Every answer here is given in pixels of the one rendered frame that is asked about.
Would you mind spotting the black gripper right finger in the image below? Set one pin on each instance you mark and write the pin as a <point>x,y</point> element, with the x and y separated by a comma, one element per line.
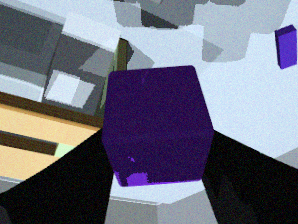
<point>246,187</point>

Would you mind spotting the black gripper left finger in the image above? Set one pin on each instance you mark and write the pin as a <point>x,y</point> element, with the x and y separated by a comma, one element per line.
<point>73,190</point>

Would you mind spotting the purple rectangular block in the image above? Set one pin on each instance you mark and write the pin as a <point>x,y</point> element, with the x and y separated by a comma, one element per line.
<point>286,41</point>

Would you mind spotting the dark purple block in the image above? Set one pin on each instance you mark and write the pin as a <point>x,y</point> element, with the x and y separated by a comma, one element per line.
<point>157,126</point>

